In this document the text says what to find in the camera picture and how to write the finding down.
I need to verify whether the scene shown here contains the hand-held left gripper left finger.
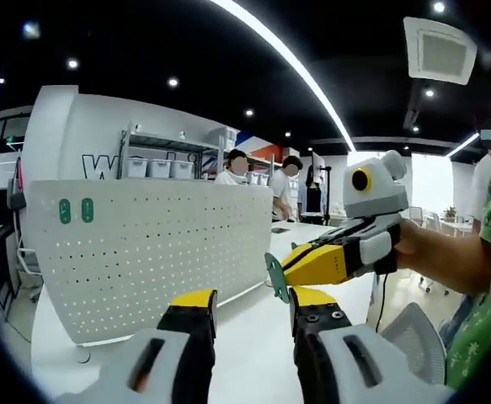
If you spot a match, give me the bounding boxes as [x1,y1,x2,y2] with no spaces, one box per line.
[55,288,219,404]

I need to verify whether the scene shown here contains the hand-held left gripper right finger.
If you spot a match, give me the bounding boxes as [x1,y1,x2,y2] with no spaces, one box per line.
[288,285,456,404]

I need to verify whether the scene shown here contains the white perforated mounting plate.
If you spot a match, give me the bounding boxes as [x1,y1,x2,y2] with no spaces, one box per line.
[24,178,275,365]

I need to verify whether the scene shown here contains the person's right hand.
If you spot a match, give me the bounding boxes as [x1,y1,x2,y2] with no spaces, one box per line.
[393,219,430,270]

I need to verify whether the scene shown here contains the black light stand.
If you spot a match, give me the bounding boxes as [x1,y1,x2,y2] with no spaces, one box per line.
[311,151,333,226]

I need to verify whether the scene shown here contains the white office chair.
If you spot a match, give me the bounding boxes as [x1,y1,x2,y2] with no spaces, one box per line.
[408,205,440,229]

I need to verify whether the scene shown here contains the grey mesh chair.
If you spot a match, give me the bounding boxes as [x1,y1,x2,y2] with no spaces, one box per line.
[379,301,449,386]

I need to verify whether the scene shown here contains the person in green floral shirt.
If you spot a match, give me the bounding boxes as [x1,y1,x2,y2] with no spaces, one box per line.
[445,121,491,391]

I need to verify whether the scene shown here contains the long ceiling light strip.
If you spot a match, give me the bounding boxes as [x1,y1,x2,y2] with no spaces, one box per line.
[209,0,358,153]

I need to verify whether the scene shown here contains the white ceiling air vent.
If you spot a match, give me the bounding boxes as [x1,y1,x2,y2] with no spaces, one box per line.
[403,16,479,87]

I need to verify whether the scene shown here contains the white boxes on rack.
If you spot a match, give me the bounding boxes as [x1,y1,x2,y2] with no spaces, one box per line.
[209,125,240,151]

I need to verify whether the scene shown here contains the white storage bin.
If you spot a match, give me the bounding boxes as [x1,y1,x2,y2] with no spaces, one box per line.
[171,159,195,179]
[126,157,150,178]
[148,158,172,179]

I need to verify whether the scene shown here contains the grey metal shelf rack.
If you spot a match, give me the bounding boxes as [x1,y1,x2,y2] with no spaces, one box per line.
[118,121,238,180]

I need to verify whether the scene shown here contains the round ceiling spotlights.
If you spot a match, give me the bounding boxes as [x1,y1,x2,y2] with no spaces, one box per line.
[0,2,446,140]

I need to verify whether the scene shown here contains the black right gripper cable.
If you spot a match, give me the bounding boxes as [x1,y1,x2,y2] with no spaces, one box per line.
[373,273,388,334]

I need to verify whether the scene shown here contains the grey bag with red strap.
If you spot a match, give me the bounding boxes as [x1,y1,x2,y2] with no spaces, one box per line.
[7,157,28,210]

